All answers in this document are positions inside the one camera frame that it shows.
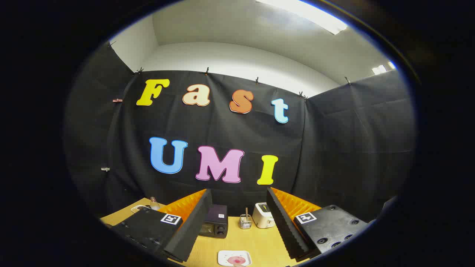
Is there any small ceiling light panel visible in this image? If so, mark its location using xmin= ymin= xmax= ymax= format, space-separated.
xmin=372 ymin=61 xmax=397 ymax=75

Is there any white square plate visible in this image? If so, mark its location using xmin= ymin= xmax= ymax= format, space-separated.
xmin=217 ymin=250 xmax=252 ymax=267

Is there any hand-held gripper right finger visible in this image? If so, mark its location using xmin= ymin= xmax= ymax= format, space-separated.
xmin=266 ymin=187 xmax=369 ymax=260

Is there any row of black cloth clips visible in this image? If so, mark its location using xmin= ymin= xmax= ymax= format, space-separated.
xmin=108 ymin=40 xmax=351 ymax=100

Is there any white pop-up toaster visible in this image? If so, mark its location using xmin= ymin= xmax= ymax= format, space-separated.
xmin=252 ymin=202 xmax=276 ymax=229

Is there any long ceiling light panel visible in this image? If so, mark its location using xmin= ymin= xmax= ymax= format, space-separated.
xmin=256 ymin=0 xmax=348 ymax=35

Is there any black toaster oven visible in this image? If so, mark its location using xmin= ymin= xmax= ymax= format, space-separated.
xmin=199 ymin=204 xmax=229 ymax=238

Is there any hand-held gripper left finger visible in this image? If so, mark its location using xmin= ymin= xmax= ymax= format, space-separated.
xmin=111 ymin=188 xmax=213 ymax=263

